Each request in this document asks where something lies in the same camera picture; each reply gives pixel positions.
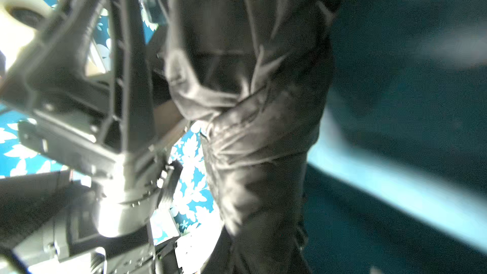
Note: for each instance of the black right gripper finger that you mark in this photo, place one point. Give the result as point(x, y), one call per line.
point(99, 127)

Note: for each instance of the black umbrella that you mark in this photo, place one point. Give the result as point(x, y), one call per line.
point(256, 73)

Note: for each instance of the teal drawer cabinet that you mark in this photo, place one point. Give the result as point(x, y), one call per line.
point(397, 180)

